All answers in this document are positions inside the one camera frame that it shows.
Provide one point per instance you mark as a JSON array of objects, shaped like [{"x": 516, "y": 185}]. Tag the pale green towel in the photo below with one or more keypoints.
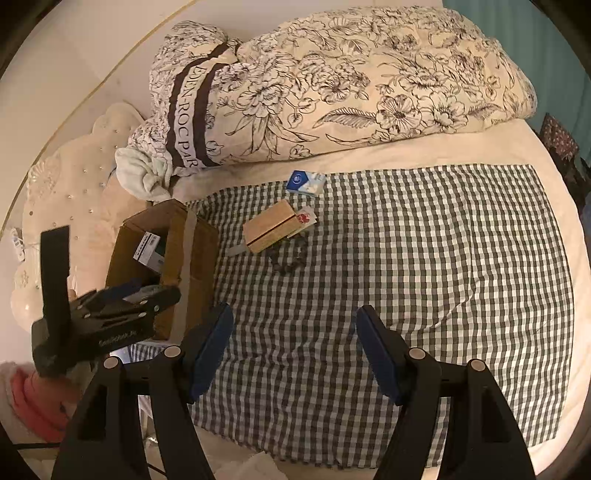
[{"x": 138, "y": 170}]

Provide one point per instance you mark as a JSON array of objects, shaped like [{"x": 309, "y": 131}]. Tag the tan striped box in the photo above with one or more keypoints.
[{"x": 268, "y": 224}]

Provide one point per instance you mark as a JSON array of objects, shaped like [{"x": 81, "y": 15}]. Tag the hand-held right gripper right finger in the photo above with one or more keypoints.
[{"x": 378, "y": 355}]

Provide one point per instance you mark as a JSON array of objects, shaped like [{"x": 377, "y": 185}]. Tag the black plastic bag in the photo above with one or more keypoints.
[{"x": 288, "y": 265}]

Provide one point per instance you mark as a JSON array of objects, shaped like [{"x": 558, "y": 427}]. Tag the blue and white tissue packet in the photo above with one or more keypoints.
[{"x": 300, "y": 181}]

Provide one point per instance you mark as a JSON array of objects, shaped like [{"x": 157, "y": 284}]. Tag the floral cream duvet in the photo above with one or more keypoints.
[{"x": 369, "y": 92}]

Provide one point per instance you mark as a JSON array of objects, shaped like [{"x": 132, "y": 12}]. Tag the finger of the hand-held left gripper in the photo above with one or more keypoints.
[
  {"x": 101, "y": 297},
  {"x": 152, "y": 302}
]

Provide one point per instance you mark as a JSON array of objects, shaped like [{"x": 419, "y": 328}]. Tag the checkered cloth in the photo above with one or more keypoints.
[{"x": 415, "y": 277}]

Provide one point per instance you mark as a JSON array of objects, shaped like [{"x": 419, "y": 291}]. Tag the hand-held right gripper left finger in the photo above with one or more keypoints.
[{"x": 212, "y": 350}]

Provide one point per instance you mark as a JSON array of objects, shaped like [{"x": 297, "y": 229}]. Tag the red and white packet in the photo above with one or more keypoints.
[{"x": 304, "y": 218}]

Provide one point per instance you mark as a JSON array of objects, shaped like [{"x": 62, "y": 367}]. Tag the green and white carton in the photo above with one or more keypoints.
[{"x": 147, "y": 249}]

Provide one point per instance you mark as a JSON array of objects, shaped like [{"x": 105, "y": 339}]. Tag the cream tufted headboard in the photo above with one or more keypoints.
[{"x": 69, "y": 175}]

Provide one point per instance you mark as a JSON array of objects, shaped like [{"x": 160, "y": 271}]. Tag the white power strip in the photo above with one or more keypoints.
[{"x": 17, "y": 247}]

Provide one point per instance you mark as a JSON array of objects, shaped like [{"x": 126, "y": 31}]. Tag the white bottle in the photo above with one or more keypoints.
[{"x": 235, "y": 250}]

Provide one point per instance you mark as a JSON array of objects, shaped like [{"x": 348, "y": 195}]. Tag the dark patterned cloth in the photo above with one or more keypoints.
[{"x": 558, "y": 138}]

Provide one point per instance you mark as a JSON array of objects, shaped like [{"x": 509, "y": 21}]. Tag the brown cardboard box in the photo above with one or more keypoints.
[{"x": 203, "y": 249}]

